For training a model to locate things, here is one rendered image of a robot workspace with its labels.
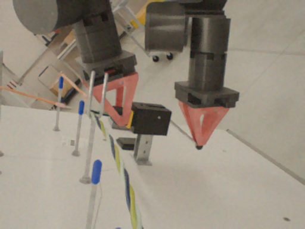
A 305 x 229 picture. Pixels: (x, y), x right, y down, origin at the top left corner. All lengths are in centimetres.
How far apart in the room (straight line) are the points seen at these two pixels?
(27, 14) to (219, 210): 32
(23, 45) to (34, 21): 809
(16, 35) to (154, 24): 802
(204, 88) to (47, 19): 25
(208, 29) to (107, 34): 15
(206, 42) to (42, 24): 23
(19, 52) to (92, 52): 805
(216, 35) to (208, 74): 6
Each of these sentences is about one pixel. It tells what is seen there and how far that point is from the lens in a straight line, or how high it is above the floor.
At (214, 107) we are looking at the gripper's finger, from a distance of 50.
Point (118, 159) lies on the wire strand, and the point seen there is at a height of 122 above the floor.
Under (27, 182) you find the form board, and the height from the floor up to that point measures 123.
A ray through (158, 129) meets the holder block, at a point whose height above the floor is 112.
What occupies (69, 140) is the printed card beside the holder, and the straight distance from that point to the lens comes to 54.
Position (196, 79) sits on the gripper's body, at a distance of 49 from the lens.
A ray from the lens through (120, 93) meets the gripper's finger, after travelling 48.
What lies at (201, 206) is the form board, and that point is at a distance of 41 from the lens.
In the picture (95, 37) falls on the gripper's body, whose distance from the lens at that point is 41.
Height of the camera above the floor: 132
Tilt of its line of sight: 24 degrees down
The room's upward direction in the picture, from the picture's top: 48 degrees counter-clockwise
